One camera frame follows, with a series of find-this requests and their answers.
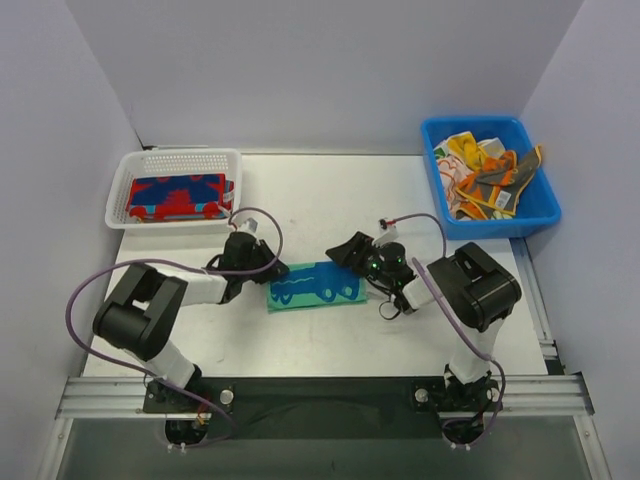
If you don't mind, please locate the grey orange-edged towel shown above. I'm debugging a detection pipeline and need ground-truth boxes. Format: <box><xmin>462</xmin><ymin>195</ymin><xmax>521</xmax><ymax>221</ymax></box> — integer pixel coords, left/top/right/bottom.
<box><xmin>454</xmin><ymin>145</ymin><xmax>543</xmax><ymax>221</ymax></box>

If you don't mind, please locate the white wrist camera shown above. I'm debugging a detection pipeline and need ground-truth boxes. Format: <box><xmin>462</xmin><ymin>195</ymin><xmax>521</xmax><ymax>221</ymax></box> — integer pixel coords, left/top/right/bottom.
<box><xmin>228</xmin><ymin>217</ymin><xmax>258</xmax><ymax>235</ymax></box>
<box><xmin>374</xmin><ymin>218</ymin><xmax>399</xmax><ymax>246</ymax></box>

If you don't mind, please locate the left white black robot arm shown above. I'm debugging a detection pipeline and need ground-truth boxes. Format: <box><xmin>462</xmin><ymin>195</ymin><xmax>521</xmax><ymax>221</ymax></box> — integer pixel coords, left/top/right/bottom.
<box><xmin>92</xmin><ymin>231</ymin><xmax>289</xmax><ymax>391</ymax></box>

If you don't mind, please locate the green teal towel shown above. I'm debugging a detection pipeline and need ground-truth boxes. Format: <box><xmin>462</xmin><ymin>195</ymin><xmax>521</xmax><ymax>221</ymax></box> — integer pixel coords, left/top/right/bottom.
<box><xmin>266</xmin><ymin>261</ymin><xmax>368</xmax><ymax>313</ymax></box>

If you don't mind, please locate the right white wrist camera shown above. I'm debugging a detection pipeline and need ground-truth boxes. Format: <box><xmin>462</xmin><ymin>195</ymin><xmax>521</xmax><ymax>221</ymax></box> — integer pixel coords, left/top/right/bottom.
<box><xmin>374</xmin><ymin>218</ymin><xmax>399</xmax><ymax>246</ymax></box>

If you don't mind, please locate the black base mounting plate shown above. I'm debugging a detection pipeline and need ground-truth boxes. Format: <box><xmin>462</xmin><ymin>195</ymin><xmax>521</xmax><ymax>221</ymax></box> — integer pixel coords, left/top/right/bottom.
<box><xmin>142</xmin><ymin>374</ymin><xmax>502</xmax><ymax>445</ymax></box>

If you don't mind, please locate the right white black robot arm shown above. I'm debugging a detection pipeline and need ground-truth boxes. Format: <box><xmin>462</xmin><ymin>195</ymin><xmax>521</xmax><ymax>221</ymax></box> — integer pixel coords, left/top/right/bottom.
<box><xmin>326</xmin><ymin>232</ymin><xmax>522</xmax><ymax>385</ymax></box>

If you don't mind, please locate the white perforated plastic basket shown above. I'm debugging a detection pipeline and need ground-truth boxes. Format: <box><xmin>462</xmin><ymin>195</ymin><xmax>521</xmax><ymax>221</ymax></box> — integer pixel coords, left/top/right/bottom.
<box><xmin>105</xmin><ymin>147</ymin><xmax>243</xmax><ymax>234</ymax></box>

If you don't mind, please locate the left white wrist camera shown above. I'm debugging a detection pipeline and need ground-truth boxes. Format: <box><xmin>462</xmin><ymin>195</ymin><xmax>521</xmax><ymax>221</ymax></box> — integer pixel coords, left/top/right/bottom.
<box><xmin>228</xmin><ymin>217</ymin><xmax>258</xmax><ymax>235</ymax></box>

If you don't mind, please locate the white patterned towel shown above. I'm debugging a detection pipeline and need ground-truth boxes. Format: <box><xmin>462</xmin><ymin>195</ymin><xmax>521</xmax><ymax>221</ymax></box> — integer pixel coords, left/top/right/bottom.
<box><xmin>433</xmin><ymin>140</ymin><xmax>472</xmax><ymax>217</ymax></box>

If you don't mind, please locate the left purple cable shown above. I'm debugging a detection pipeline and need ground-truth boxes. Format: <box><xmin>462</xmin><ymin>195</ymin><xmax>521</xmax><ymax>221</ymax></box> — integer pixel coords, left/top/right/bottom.
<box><xmin>65</xmin><ymin>207</ymin><xmax>284</xmax><ymax>446</ymax></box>

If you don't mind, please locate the red blue tiger towel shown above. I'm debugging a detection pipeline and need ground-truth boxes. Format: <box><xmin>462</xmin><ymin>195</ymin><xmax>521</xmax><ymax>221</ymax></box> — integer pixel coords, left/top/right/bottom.
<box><xmin>126</xmin><ymin>173</ymin><xmax>235</xmax><ymax>222</ymax></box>

